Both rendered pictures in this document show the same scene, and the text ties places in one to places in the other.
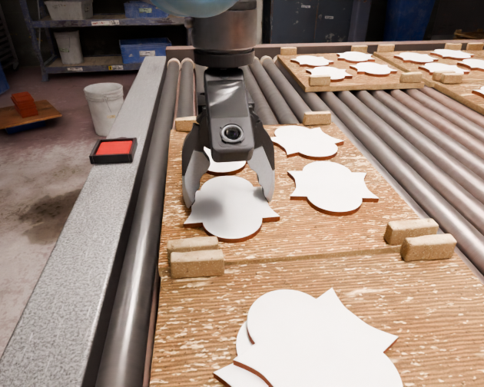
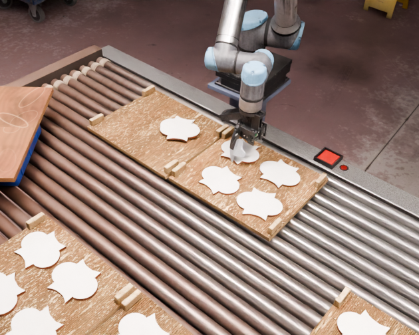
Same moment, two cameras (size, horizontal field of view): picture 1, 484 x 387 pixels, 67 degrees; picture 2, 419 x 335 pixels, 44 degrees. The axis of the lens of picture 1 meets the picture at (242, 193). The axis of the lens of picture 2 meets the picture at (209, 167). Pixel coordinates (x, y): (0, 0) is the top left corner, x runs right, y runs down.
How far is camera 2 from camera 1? 1.91 m
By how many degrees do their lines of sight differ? 96
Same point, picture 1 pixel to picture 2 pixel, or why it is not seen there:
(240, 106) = (231, 112)
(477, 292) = (153, 165)
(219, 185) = (253, 154)
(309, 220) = (212, 163)
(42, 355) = not seen: hidden behind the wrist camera
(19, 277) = not seen: outside the picture
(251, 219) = (227, 149)
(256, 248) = (217, 146)
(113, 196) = (287, 144)
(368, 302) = (177, 148)
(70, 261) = not seen: hidden behind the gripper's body
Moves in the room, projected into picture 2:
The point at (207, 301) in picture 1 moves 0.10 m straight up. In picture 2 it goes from (211, 129) to (212, 108)
